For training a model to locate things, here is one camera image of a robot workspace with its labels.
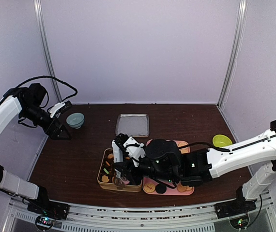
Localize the pink plastic tray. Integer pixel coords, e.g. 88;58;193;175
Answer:
142;139;196;196

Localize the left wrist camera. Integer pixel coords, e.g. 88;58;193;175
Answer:
47;101;72;118

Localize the clock face round cookie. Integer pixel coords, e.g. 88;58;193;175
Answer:
143;182;155;194

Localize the metal tongs white handle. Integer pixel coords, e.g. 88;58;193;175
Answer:
111;141;126;190

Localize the silver tin lid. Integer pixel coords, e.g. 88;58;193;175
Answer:
115;114;150;138

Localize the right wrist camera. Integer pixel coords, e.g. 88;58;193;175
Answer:
112;133;146;167

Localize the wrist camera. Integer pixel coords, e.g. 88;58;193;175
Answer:
112;133;146;167
47;101;72;118

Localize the green plastic bowl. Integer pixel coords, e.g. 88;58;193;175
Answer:
213;134;232;147

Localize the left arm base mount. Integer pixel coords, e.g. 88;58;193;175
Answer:
27;202;70;220

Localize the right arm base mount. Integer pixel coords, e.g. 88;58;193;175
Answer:
215;201;256;219

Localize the light blue ceramic bowl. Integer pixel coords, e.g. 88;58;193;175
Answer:
66;113;85;129

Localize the black sandwich cookie bottom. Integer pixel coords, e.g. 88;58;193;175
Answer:
155;184;167;194

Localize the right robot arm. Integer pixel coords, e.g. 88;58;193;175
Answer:
112;120;276;214

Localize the gold cookie tin box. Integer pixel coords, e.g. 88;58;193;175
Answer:
97;148;142;192

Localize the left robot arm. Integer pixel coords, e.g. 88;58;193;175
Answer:
0;83;72;215

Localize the right aluminium frame post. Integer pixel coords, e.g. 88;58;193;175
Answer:
217;0;248;109

